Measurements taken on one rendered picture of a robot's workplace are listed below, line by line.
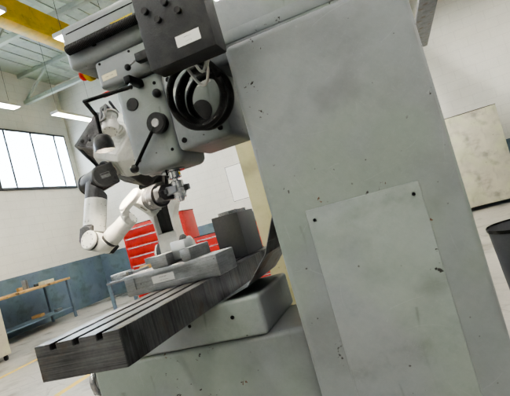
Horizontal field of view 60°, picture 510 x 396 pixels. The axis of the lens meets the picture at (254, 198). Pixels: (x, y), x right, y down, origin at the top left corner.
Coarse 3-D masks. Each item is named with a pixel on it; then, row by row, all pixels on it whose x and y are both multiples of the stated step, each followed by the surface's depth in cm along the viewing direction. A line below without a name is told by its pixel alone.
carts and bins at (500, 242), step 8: (496, 224) 274; (504, 224) 274; (488, 232) 255; (496, 232) 247; (504, 232) 242; (496, 240) 251; (504, 240) 244; (496, 248) 254; (504, 248) 246; (152, 256) 480; (504, 256) 248; (504, 264) 250; (120, 272) 455; (128, 272) 438; (136, 272) 437; (504, 272) 254; (112, 280) 436; (120, 280) 424; (112, 296) 424; (136, 296) 499; (112, 304) 424
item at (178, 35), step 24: (144, 0) 117; (168, 0) 115; (192, 0) 113; (144, 24) 117; (168, 24) 115; (192, 24) 113; (216, 24) 115; (168, 48) 115; (192, 48) 113; (216, 48) 114; (168, 72) 121
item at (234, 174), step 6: (228, 168) 1113; (234, 168) 1108; (240, 168) 1103; (228, 174) 1114; (234, 174) 1109; (240, 174) 1104; (228, 180) 1115; (234, 180) 1109; (240, 180) 1104; (234, 186) 1110; (240, 186) 1105; (246, 186) 1101; (234, 192) 1111; (240, 192) 1106; (246, 192) 1101; (234, 198) 1112; (240, 198) 1107
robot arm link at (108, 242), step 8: (112, 224) 174; (120, 224) 172; (96, 232) 175; (112, 232) 172; (120, 232) 173; (104, 240) 173; (112, 240) 173; (120, 240) 175; (96, 248) 174; (104, 248) 174; (112, 248) 177
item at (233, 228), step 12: (228, 216) 185; (240, 216) 187; (252, 216) 202; (216, 228) 186; (228, 228) 185; (240, 228) 183; (252, 228) 197; (228, 240) 185; (240, 240) 183; (252, 240) 192; (240, 252) 184; (252, 252) 189
